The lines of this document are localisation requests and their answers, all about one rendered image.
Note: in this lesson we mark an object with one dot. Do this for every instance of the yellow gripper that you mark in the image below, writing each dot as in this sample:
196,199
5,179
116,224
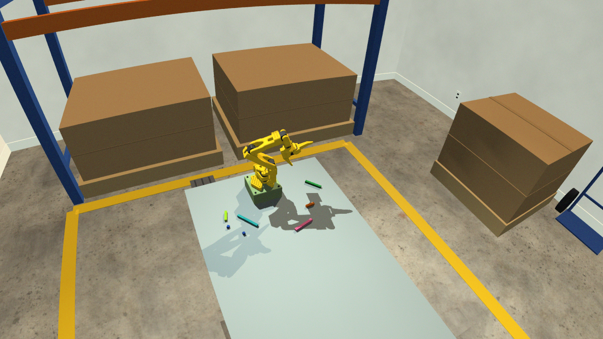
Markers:
286,153

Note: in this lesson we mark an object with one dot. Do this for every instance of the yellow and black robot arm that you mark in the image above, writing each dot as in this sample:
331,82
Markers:
255,154

